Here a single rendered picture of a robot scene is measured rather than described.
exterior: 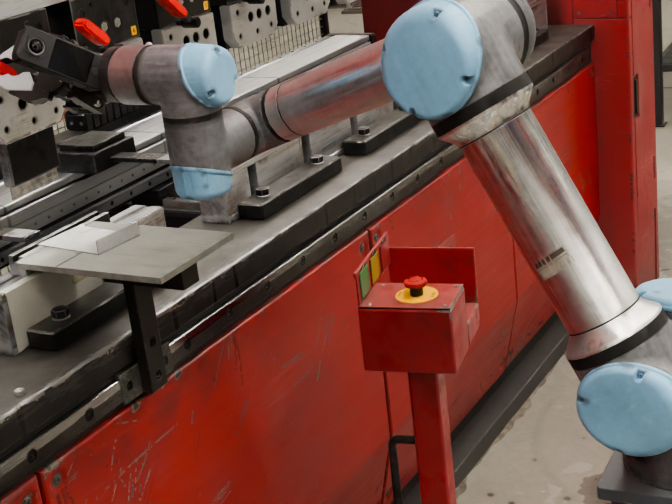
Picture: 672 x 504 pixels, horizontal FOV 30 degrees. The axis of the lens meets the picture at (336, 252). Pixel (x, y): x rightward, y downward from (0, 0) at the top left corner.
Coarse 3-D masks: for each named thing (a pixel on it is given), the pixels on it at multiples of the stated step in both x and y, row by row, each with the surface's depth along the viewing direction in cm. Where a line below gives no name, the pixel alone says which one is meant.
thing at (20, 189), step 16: (48, 128) 186; (0, 144) 179; (16, 144) 180; (32, 144) 183; (48, 144) 186; (0, 160) 180; (16, 160) 180; (32, 160) 183; (48, 160) 186; (16, 176) 181; (32, 176) 184; (48, 176) 188; (16, 192) 182
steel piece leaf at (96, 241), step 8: (136, 224) 185; (88, 232) 189; (96, 232) 189; (104, 232) 188; (112, 232) 188; (120, 232) 182; (128, 232) 184; (136, 232) 185; (72, 240) 186; (80, 240) 186; (88, 240) 185; (96, 240) 179; (104, 240) 180; (112, 240) 181; (120, 240) 182; (128, 240) 184; (64, 248) 183; (72, 248) 183; (80, 248) 182; (88, 248) 182; (96, 248) 182; (104, 248) 180; (112, 248) 181
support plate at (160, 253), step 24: (144, 240) 183; (168, 240) 182; (192, 240) 181; (216, 240) 180; (24, 264) 180; (48, 264) 178; (72, 264) 177; (96, 264) 176; (120, 264) 175; (144, 264) 173; (168, 264) 172; (192, 264) 174
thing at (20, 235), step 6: (0, 228) 195; (6, 228) 195; (12, 228) 194; (0, 234) 192; (6, 234) 192; (12, 234) 191; (18, 234) 191; (24, 234) 191; (30, 234) 190; (36, 234) 192; (6, 240) 191; (12, 240) 191; (18, 240) 190; (24, 240) 189
